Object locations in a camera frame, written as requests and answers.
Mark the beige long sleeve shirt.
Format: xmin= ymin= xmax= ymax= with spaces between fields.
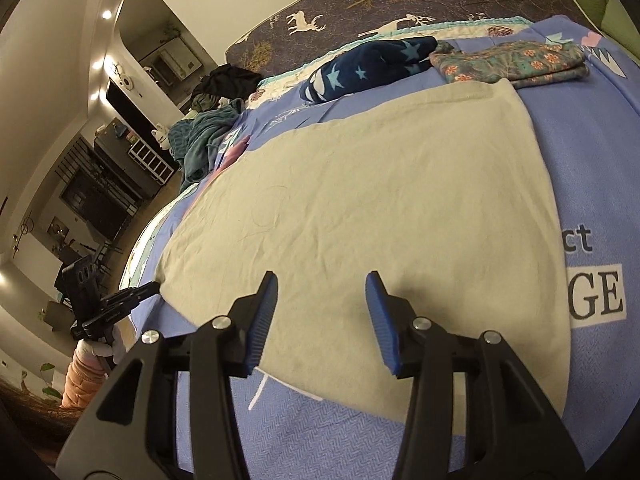
xmin=155 ymin=81 xmax=570 ymax=422

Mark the pink sleeved left forearm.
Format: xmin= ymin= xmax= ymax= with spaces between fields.
xmin=61 ymin=350 xmax=106 ymax=410

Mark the black clothes pile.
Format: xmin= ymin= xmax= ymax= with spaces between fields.
xmin=191 ymin=64 xmax=264 ymax=100

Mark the white gloved left hand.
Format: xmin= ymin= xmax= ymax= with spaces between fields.
xmin=74 ymin=318 xmax=134 ymax=370

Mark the white ladder shelf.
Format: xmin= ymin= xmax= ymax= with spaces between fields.
xmin=128 ymin=139 xmax=175 ymax=185

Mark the white cat figurine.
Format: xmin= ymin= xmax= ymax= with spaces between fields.
xmin=152 ymin=124 xmax=170 ymax=151

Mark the teal crumpled blanket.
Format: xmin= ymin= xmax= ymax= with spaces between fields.
xmin=168 ymin=99 xmax=244 ymax=192

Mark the white patterned quilt edge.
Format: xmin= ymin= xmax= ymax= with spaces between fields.
xmin=244 ymin=15 xmax=534 ymax=111

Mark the blue printed bed sheet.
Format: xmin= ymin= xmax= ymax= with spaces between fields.
xmin=119 ymin=14 xmax=640 ymax=480

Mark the navy star pattern garment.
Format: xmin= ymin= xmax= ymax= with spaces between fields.
xmin=300 ymin=36 xmax=437 ymax=104

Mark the floral folded garment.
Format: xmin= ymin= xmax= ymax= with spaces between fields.
xmin=430 ymin=40 xmax=589 ymax=89

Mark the dark deer pattern mattress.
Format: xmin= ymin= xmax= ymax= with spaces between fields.
xmin=226 ymin=0 xmax=588 ymax=77

